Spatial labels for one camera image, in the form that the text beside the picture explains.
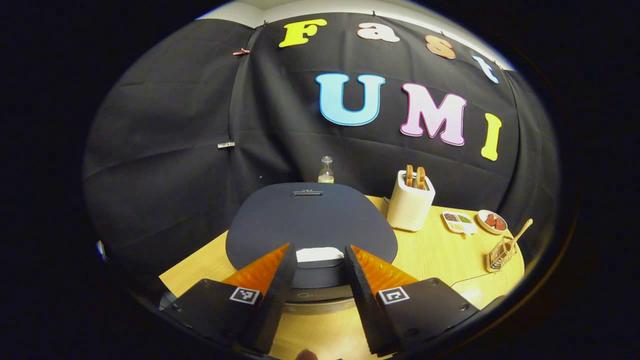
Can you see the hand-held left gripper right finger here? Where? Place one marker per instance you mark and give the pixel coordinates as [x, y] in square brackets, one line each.
[360, 305]

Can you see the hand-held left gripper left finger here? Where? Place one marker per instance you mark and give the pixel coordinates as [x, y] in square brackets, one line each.
[277, 300]

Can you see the dark blue rice cooker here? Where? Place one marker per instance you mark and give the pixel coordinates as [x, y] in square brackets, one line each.
[310, 220]

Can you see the wooden spoon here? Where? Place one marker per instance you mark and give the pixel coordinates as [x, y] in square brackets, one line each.
[520, 235]

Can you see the white toaster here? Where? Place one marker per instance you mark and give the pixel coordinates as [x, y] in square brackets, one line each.
[409, 210]

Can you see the white divided dish with beans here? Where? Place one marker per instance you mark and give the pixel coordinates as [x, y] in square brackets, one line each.
[459, 223]

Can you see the small glass bottle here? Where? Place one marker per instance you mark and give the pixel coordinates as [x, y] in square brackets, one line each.
[326, 172]

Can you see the toasted bread slice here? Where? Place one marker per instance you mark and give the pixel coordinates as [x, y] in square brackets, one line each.
[421, 178]
[409, 176]

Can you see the white round plate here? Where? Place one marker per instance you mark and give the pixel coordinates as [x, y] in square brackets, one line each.
[482, 224]

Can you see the red meat piece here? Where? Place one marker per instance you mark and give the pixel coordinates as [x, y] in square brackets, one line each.
[500, 224]
[490, 220]

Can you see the metal clip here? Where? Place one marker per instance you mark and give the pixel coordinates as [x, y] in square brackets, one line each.
[226, 145]

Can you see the black backdrop cloth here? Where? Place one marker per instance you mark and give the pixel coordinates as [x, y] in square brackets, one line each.
[175, 125]

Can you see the pink clip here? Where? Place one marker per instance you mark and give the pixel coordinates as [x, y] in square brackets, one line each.
[241, 51]

